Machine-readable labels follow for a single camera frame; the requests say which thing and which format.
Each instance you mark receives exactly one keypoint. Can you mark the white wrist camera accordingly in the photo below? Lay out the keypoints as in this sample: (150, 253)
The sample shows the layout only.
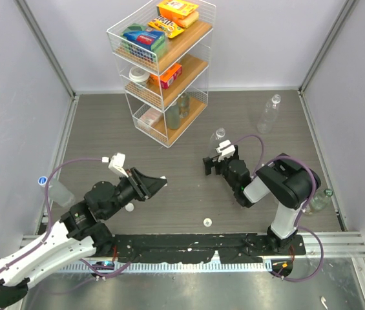
(115, 163)
(225, 150)

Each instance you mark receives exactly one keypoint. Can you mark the clear plastic bottle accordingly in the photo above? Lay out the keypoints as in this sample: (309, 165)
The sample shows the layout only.
(269, 115)
(217, 137)

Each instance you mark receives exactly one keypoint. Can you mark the glass jar, shelf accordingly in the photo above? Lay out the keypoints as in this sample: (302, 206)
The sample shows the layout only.
(172, 115)
(184, 105)

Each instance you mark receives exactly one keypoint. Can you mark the green and blue box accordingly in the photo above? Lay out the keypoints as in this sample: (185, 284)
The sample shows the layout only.
(144, 42)

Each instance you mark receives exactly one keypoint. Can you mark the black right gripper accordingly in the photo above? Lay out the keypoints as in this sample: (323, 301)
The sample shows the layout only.
(208, 163)

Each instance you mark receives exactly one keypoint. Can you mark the yellow candy bag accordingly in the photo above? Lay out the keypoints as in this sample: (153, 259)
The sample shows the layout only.
(171, 29)

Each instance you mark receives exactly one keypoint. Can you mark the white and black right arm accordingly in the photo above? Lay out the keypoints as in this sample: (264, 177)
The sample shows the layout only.
(290, 181)

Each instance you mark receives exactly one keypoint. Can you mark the white lidded paper cup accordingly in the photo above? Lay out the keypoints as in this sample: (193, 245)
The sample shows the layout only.
(140, 77)

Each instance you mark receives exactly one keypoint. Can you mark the white box, bottom shelf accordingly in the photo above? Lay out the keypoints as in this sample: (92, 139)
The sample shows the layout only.
(149, 118)

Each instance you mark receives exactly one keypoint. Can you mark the glass jar, bottom shelf front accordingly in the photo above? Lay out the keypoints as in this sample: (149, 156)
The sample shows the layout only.
(172, 115)

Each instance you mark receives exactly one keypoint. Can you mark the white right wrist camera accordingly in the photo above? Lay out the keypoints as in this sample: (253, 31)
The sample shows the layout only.
(225, 150)

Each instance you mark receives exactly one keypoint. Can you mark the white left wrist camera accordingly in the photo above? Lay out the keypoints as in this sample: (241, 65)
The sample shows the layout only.
(115, 163)

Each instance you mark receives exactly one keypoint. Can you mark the white wire shelf rack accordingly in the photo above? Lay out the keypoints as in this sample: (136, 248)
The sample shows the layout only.
(191, 49)

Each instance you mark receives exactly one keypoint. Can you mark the orange snack box, top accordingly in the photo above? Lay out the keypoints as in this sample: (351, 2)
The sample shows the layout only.
(176, 9)

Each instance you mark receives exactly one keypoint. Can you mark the orange box, middle shelf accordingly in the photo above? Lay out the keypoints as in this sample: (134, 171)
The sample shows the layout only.
(167, 78)

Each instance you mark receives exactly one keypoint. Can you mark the white bottle cap, upturned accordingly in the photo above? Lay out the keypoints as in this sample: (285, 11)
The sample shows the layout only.
(207, 222)

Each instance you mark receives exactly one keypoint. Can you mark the green glass bottle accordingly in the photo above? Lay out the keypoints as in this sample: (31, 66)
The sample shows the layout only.
(319, 202)

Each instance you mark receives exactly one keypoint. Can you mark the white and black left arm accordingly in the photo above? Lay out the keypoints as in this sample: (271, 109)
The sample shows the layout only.
(79, 233)

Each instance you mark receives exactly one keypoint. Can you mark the yellow sponge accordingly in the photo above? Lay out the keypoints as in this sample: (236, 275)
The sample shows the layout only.
(186, 22)

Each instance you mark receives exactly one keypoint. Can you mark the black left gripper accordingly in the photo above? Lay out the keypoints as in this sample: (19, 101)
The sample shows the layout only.
(148, 186)

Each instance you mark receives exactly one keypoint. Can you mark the clear bottle with blue cap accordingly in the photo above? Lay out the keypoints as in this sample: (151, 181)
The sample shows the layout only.
(57, 192)

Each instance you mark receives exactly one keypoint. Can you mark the white slotted cable duct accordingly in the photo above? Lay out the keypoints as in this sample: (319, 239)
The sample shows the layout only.
(214, 266)

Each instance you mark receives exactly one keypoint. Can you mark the glass jar, bottom shelf back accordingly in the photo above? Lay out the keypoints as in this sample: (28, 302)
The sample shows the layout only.
(184, 105)

